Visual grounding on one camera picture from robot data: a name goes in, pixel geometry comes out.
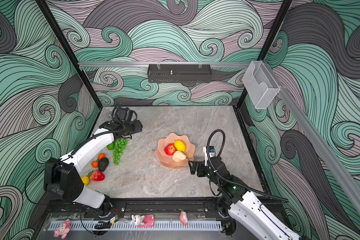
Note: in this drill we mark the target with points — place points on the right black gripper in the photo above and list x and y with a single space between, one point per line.
201 166

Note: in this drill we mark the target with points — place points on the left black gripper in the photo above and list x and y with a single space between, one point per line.
138 125

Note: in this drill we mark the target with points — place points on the pale fake pear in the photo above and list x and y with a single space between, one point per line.
179 156

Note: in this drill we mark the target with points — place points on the yellow fake lemon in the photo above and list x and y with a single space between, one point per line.
180 145

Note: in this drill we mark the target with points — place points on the pink wavy fruit bowl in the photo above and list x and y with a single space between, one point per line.
170 156

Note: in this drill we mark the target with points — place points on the red fake apple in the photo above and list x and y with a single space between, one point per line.
170 149

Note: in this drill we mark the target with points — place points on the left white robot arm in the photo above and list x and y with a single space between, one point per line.
62 176

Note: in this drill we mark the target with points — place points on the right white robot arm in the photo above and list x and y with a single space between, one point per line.
239 202

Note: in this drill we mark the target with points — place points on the green fake grape bunch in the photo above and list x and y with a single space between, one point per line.
120 146

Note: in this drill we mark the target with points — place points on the green fake lime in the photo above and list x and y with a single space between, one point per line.
111 146

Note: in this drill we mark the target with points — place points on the orange fake tangerine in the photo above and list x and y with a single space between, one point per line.
95 164
101 156

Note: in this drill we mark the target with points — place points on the dark fake avocado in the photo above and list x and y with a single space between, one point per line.
103 164

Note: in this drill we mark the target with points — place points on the red fake strawberry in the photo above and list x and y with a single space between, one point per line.
96 176

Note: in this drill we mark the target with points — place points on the small yellow fake pepper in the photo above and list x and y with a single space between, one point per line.
85 180

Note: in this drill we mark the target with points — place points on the small pink figurine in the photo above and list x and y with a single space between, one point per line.
184 218

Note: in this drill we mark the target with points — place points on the white bunny pink toy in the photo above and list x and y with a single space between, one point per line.
143 221

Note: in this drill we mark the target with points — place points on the pink plush toy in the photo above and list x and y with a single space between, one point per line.
63 230

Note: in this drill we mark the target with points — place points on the black wall tray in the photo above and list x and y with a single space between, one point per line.
179 74

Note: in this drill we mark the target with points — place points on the aluminium rail back wall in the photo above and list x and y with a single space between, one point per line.
125 64

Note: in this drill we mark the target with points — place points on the aluminium rail wall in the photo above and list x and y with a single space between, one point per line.
325 152
125 64

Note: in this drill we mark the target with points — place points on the clear plastic wall holder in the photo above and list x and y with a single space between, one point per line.
261 84

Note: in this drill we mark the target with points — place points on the aluminium rail right wall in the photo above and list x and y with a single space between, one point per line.
325 152

